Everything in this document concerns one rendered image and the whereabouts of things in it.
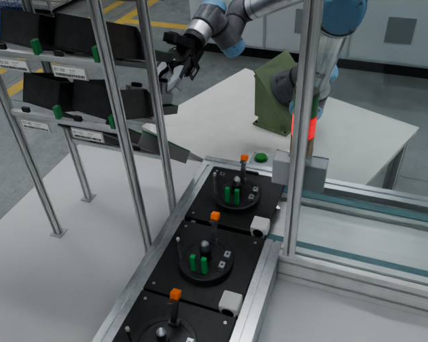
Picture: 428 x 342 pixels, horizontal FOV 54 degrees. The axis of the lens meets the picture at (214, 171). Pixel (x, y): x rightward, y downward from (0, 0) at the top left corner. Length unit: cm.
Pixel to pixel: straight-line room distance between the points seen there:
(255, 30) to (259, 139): 274
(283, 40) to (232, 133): 265
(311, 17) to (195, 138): 103
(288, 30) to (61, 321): 354
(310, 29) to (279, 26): 348
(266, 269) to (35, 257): 69
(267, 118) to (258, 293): 86
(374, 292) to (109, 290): 70
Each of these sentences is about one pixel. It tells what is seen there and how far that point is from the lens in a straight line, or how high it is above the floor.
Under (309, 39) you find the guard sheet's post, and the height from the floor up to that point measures 153.
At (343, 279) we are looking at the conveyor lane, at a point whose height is 93.
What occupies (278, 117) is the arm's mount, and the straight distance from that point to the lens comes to 169.
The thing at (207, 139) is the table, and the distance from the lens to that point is 170.
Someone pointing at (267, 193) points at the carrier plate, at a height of 97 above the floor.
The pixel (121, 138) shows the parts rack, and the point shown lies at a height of 129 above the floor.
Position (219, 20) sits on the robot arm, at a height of 137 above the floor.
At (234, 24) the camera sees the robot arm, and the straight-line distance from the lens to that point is 142.
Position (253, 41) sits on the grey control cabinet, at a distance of 439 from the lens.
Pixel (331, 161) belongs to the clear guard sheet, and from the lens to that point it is 91.
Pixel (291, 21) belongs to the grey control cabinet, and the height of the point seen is 41.
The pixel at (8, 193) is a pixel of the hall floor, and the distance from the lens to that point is 314.
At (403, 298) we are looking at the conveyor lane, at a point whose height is 91.
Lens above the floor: 182
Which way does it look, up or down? 39 degrees down
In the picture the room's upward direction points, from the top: 3 degrees counter-clockwise
